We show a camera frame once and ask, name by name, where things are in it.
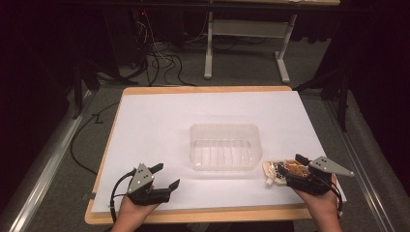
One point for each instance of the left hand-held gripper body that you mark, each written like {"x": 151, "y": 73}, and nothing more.
{"x": 141, "y": 183}

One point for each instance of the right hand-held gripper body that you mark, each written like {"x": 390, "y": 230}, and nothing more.
{"x": 319, "y": 175}

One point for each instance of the clear plastic container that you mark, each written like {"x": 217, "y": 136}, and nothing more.
{"x": 225, "y": 146}

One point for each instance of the person's left hand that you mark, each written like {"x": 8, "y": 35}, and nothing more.
{"x": 133, "y": 211}

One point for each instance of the person's right hand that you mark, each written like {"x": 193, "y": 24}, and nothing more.
{"x": 319, "y": 206}

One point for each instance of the grey tape piece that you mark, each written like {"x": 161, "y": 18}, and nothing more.
{"x": 89, "y": 196}

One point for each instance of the white sheet mat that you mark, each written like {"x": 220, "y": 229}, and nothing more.
{"x": 209, "y": 109}

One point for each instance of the black tripod stand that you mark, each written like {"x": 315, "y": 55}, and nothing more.
{"x": 87, "y": 77}
{"x": 338, "y": 87}

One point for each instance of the aluminium floor rail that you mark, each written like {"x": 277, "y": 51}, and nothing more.
{"x": 45, "y": 167}
{"x": 357, "y": 154}

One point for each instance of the white metal desk frame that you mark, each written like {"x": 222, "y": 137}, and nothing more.
{"x": 248, "y": 29}

